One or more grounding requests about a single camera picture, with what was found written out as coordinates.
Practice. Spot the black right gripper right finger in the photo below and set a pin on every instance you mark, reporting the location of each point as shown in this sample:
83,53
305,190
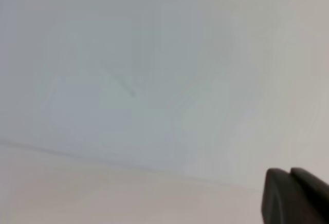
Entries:
316,190

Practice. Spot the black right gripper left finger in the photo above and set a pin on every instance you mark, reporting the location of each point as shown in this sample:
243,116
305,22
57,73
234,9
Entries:
283,200

